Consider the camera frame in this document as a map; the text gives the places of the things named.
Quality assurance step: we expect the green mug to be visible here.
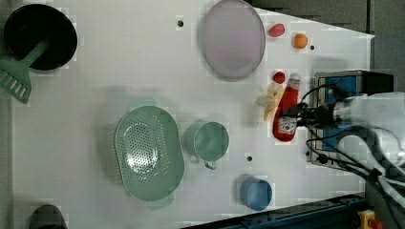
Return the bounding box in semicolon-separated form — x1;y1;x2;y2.
183;121;230;170

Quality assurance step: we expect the pink toy fruit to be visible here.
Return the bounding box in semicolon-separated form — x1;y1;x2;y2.
267;23;286;37

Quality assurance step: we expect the orange toy fruit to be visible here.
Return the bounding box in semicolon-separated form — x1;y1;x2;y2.
292;33;309;49

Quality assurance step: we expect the yellow emergency stop box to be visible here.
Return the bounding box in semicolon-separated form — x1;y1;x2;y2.
357;210;384;229

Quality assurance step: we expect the silver black toaster oven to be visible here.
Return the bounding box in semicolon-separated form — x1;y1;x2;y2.
304;71;394;169

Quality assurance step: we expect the lilac round plate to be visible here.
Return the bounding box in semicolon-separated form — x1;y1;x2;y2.
199;0;266;81

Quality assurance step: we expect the yellow felt banana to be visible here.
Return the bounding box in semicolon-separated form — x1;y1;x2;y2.
257;86;284;121

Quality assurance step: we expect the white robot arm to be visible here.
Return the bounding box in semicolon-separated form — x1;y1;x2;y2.
281;93;404;168

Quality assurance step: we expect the black frying pan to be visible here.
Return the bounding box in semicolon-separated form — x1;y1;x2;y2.
4;4;77;71

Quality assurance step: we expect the green oval strainer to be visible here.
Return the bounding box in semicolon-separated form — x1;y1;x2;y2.
114;97;184;210

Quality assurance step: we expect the black bowl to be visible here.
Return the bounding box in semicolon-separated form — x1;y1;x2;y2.
29;204;68;229

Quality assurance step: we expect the red felt ketchup bottle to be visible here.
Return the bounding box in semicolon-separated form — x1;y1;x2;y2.
272;73;300;142

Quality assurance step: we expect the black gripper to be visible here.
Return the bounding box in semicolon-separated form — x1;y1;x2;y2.
283;103;336;129

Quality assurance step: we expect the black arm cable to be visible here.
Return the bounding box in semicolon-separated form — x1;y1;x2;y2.
299;83;405;229

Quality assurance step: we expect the green slotted spatula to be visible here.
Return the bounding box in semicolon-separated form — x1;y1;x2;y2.
0;39;50;104

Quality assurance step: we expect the blue cup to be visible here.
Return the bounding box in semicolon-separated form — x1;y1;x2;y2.
240;177;272;211

